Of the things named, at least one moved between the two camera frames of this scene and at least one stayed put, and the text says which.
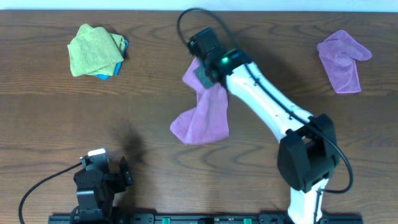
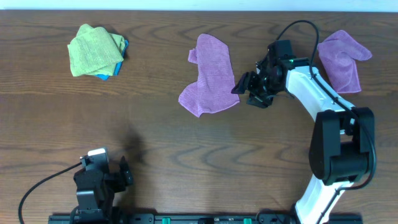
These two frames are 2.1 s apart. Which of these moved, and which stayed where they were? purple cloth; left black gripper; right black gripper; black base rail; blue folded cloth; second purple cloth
Moved: right black gripper; purple cloth
Stayed: black base rail; left black gripper; second purple cloth; blue folded cloth
